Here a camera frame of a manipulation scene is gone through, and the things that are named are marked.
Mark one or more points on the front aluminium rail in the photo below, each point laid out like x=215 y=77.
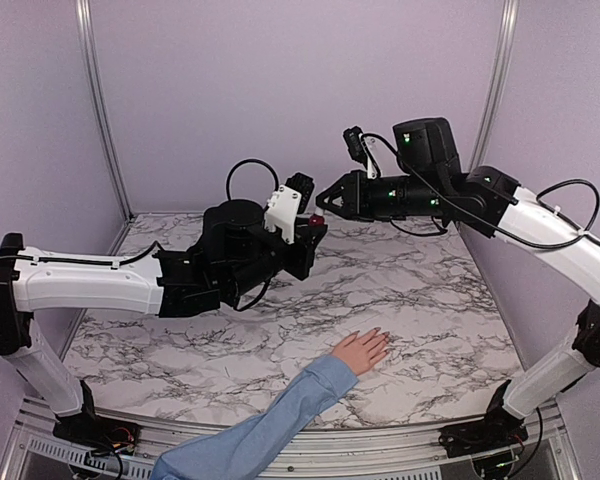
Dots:
x=396 y=452

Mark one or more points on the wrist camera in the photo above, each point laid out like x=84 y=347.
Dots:
x=360 y=152
x=287 y=202

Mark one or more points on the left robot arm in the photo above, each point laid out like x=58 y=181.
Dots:
x=242 y=246

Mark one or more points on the mannequin hand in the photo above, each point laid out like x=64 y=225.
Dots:
x=362 y=352

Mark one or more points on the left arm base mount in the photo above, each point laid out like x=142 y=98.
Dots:
x=105 y=436

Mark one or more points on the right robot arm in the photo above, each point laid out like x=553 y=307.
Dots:
x=497 y=206

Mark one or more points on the blue sleeved forearm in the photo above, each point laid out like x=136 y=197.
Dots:
x=246 y=449

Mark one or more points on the left aluminium frame post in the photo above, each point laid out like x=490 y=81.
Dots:
x=91 y=64

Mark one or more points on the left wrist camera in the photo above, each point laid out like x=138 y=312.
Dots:
x=287 y=202

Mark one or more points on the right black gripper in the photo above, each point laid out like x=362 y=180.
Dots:
x=355 y=201

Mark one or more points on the right aluminium frame post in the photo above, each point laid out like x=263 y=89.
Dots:
x=499 y=74

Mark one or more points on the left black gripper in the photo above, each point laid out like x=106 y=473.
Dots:
x=308 y=244

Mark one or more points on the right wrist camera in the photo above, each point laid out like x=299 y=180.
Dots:
x=360 y=152

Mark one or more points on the red nail polish bottle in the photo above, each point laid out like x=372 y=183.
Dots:
x=317 y=218

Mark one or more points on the aluminium frame post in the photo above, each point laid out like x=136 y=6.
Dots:
x=91 y=64
x=499 y=74

